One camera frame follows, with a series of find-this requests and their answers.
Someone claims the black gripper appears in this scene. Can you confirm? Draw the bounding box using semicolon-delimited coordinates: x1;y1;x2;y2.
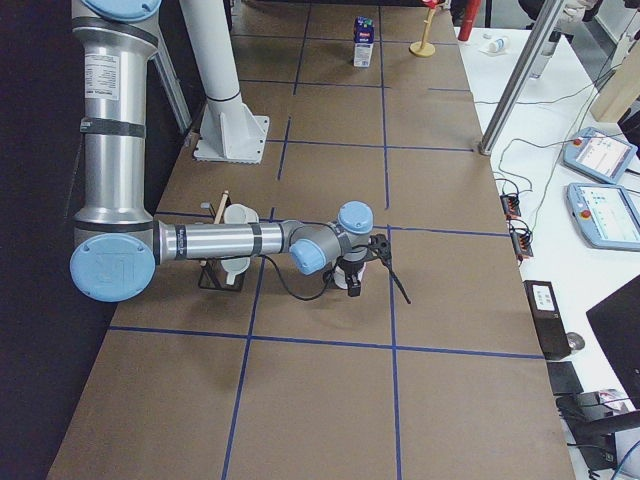
337;250;367;297

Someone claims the white mug black handle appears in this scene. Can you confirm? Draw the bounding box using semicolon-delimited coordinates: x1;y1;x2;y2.
333;259;366;297

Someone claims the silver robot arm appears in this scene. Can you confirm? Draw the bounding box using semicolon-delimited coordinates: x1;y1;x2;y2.
70;1;373;302

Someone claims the blue white milk carton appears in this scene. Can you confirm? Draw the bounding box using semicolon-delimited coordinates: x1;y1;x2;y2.
353;16;375;68

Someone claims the white ribbed mug on rack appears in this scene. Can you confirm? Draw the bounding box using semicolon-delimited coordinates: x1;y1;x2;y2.
223;203;260;225

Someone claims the lower orange black connector block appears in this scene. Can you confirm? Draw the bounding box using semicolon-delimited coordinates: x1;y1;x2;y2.
509;225;534;261

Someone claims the orange black connector block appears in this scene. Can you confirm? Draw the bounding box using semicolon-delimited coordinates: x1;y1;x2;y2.
500;192;521;220
509;225;534;261

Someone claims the upper orange black connector block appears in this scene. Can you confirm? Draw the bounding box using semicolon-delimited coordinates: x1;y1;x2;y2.
500;192;521;220

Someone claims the black box with label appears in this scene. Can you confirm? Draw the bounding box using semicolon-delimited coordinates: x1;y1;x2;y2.
523;280;571;360

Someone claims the wooden stand with round base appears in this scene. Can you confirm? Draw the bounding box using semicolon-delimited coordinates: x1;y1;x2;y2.
409;1;439;58

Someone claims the lower teach pendant tablet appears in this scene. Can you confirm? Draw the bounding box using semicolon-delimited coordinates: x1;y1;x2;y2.
565;183;639;252

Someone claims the teach pendant tablet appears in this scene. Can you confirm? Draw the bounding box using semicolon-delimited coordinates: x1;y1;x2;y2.
565;183;639;252
562;127;637;184

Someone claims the black monitor corner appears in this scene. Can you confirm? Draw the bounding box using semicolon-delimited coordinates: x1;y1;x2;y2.
586;279;639;404

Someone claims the upper teach pendant tablet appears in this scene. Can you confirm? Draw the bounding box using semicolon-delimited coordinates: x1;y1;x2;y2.
562;127;637;184

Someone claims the red cylinder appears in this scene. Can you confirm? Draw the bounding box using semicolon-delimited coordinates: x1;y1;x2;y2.
458;0;483;42

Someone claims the wooden block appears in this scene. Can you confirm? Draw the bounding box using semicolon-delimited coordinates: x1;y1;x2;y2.
591;48;639;123

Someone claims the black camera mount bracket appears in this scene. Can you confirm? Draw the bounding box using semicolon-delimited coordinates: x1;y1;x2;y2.
369;234;411;305

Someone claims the black wire mug rack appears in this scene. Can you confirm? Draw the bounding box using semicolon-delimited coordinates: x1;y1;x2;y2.
198;192;245;292

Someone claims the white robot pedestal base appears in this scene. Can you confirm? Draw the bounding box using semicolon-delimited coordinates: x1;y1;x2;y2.
180;0;270;164

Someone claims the aluminium frame post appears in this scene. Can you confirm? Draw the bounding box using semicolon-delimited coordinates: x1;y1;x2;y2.
478;0;565;156

